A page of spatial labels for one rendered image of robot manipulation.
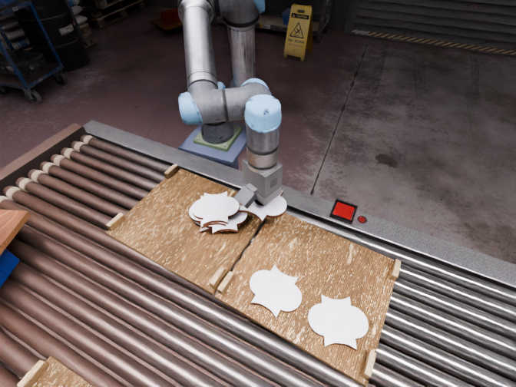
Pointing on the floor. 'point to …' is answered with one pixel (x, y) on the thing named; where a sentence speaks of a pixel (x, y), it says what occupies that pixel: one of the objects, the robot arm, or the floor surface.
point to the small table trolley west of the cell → (17, 67)
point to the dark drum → (52, 11)
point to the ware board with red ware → (169, 21)
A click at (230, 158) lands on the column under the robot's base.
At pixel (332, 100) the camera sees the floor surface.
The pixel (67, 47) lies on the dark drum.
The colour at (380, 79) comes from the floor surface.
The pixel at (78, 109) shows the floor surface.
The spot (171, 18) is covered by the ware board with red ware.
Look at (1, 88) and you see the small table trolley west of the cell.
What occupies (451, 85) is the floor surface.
